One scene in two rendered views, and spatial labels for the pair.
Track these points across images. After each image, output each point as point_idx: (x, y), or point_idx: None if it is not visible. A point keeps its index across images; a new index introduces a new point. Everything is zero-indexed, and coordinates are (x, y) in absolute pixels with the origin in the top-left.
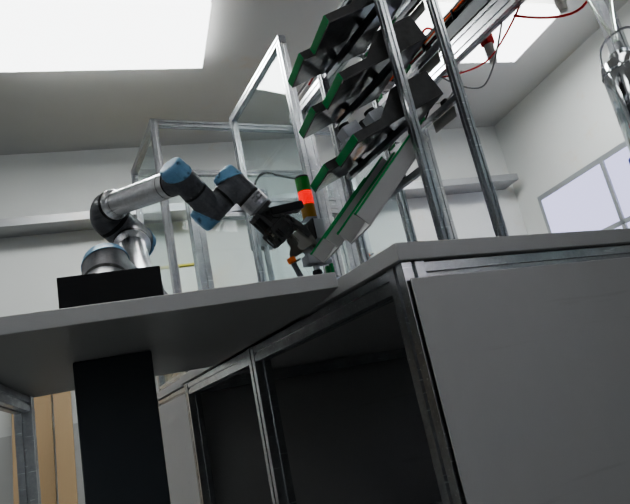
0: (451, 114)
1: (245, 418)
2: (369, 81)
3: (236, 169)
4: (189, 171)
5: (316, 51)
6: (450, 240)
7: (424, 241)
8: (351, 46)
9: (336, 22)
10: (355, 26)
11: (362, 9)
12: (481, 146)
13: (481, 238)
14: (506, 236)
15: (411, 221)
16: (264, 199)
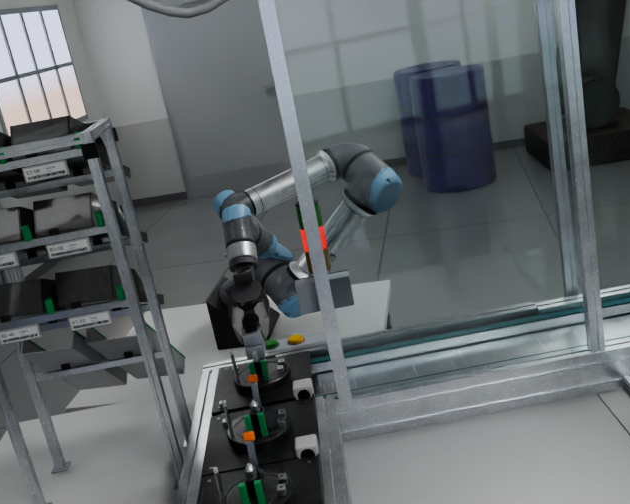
0: (6, 337)
1: None
2: (42, 252)
3: (223, 217)
4: (218, 213)
5: (60, 191)
6: None
7: (4, 434)
8: (44, 189)
9: (15, 196)
10: (18, 185)
11: None
12: None
13: None
14: None
15: (153, 394)
16: (228, 261)
